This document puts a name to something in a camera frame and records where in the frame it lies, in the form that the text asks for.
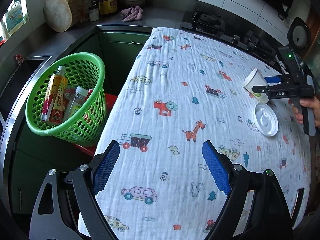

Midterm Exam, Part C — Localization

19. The clear plastic bottle white cap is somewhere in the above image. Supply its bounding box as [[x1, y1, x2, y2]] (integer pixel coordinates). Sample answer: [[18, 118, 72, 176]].
[[63, 86, 88, 121]]

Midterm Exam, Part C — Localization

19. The orange red tea bottle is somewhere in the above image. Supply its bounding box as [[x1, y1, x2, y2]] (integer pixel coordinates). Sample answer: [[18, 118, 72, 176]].
[[41, 66, 67, 125]]

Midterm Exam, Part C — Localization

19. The steel kitchen sink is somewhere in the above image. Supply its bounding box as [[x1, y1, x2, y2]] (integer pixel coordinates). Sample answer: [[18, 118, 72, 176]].
[[1, 55, 52, 214]]

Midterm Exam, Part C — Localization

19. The person right hand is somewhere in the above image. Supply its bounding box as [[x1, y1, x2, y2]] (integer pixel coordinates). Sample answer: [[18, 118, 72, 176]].
[[288, 96, 320, 128]]

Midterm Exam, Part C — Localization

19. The white paper cup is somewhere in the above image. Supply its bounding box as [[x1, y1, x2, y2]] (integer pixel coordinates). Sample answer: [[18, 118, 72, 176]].
[[242, 68, 269, 103]]

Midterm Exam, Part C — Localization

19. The white plastic lid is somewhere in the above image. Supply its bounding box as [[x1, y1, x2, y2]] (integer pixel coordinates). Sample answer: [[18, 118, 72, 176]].
[[254, 102, 279, 137]]

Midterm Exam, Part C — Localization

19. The red stool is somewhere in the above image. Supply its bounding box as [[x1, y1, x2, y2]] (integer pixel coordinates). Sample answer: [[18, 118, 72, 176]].
[[72, 93, 118, 157]]

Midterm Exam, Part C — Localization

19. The white cartoon print cloth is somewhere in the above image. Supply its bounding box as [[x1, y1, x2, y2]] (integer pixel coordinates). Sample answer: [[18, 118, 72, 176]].
[[96, 28, 311, 239]]

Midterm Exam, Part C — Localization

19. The green perforated plastic basket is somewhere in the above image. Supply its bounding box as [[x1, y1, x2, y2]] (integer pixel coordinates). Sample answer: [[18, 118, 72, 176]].
[[25, 52, 107, 146]]

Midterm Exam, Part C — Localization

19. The black gas stove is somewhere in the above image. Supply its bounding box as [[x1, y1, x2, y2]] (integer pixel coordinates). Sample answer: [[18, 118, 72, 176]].
[[180, 10, 280, 66]]

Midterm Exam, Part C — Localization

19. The green cabinet door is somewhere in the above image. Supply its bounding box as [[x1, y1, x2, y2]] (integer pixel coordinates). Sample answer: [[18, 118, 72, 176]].
[[98, 31, 150, 95]]

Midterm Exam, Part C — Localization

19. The pink rag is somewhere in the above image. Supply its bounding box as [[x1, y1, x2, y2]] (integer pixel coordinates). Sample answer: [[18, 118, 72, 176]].
[[120, 6, 144, 22]]

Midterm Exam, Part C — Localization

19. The white small jar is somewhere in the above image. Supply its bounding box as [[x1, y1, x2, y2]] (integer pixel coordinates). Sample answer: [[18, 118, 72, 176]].
[[88, 4, 99, 22]]

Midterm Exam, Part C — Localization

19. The round wooden chopping block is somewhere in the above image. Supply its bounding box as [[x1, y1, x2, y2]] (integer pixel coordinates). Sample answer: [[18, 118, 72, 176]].
[[43, 0, 86, 33]]

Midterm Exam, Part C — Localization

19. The detergent jug on windowsill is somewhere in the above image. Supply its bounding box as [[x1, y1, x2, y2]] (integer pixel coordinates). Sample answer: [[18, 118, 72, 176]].
[[5, 1, 24, 36]]

